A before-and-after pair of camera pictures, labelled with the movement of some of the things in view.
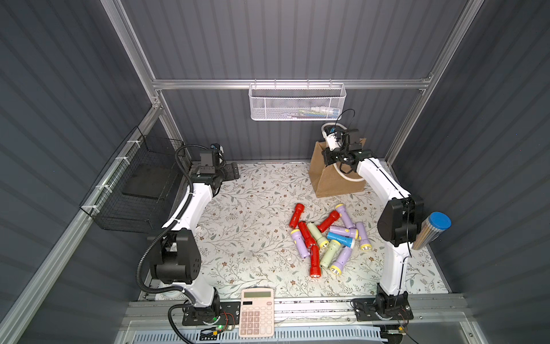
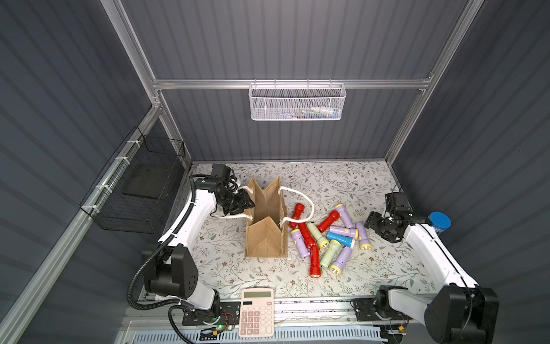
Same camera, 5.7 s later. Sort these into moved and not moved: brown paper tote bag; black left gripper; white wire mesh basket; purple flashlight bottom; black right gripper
Moved: black right gripper; black left gripper; brown paper tote bag
Not moved: purple flashlight bottom; white wire mesh basket
